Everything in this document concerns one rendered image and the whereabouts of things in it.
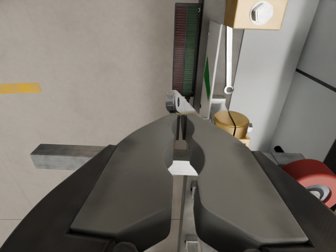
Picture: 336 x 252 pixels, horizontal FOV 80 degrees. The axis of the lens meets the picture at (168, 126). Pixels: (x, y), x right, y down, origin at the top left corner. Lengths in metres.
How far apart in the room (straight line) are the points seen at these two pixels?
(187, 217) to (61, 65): 1.01
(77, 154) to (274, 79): 0.46
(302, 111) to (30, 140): 1.55
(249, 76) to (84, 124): 1.10
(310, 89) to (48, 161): 0.51
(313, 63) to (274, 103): 0.13
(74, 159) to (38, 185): 1.61
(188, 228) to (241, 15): 0.64
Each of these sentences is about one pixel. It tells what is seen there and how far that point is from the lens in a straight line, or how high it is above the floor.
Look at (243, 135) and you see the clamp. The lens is 0.30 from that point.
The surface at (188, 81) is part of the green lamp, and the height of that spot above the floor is 0.70.
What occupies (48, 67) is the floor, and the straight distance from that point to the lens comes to 1.34.
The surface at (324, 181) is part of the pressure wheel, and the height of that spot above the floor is 0.91.
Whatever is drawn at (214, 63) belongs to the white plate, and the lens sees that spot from 0.32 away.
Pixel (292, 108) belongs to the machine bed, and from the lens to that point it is 0.56.
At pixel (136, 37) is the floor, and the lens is 1.13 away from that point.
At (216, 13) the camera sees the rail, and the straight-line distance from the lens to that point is 0.41.
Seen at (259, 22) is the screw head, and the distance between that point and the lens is 0.24.
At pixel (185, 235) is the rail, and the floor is 0.70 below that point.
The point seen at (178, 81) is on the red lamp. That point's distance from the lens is 0.42.
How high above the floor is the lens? 1.10
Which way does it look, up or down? 60 degrees down
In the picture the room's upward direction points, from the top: 176 degrees counter-clockwise
